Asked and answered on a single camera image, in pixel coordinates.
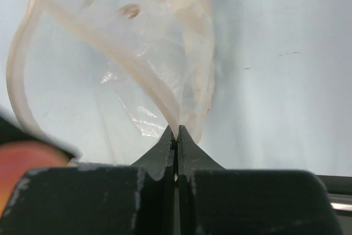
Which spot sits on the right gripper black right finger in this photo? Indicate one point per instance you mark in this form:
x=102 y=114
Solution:
x=214 y=200

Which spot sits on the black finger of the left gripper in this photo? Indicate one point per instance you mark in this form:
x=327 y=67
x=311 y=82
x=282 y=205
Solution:
x=10 y=133

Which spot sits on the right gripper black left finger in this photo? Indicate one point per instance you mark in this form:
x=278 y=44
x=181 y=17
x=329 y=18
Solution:
x=96 y=199

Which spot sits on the orange fake peach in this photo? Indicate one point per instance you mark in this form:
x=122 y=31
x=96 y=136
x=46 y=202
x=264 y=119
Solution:
x=18 y=157

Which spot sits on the clear polka dot zip bag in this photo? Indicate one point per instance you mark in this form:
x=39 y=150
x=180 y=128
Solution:
x=109 y=80

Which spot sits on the aluminium frame rail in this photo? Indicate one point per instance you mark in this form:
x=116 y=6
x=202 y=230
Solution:
x=339 y=193

